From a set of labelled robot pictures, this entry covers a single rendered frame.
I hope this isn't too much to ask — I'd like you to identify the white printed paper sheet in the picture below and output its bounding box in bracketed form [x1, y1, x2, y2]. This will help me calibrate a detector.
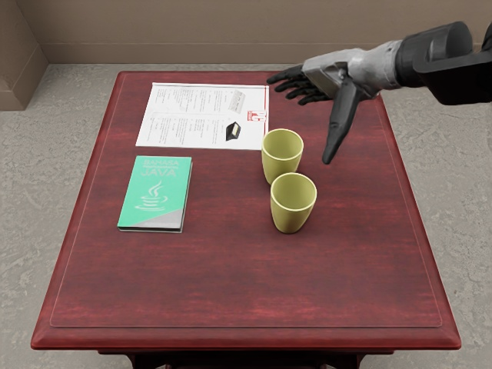
[135, 81, 271, 151]

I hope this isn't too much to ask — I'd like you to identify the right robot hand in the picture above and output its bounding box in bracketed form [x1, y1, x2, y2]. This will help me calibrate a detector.
[266, 39, 403, 165]

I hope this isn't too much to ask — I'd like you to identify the olive green cup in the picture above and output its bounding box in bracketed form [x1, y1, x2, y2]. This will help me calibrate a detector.
[269, 171, 318, 234]
[261, 128, 305, 186]

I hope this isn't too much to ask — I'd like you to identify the green paperback book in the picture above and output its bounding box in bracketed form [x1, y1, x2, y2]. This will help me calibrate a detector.
[116, 155, 193, 234]

